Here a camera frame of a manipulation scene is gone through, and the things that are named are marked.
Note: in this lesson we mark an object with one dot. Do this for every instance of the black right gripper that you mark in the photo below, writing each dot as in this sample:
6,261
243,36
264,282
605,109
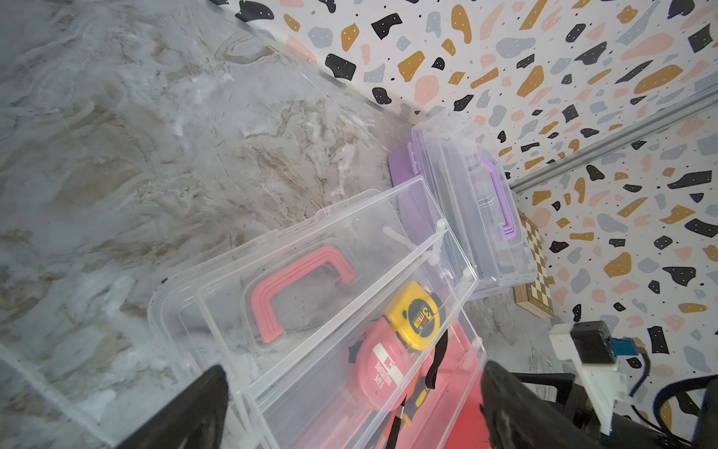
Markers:
637,431

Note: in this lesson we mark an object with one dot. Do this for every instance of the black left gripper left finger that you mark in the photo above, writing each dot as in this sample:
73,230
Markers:
194,419

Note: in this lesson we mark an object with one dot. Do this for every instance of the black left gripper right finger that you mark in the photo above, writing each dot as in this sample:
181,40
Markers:
517,418

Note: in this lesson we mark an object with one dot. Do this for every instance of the pink toolbox with clear lid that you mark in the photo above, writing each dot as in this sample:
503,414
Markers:
279,313

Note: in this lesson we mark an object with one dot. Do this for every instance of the purple toolbox with clear lid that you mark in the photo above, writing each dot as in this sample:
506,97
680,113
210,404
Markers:
458,161

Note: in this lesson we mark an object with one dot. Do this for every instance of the orange black screwdriver pink box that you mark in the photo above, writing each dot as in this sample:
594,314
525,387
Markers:
421,388

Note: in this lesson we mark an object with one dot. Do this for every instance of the wooden chessboard box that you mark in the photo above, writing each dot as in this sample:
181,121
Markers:
535,297

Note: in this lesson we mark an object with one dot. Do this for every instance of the yellow tape measure in pink box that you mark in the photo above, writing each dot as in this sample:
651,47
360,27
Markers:
416,314

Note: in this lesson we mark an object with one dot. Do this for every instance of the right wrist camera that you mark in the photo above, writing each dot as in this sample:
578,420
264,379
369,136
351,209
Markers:
595,355

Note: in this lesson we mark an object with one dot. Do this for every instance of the aluminium corner post right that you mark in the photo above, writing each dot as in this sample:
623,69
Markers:
663,119

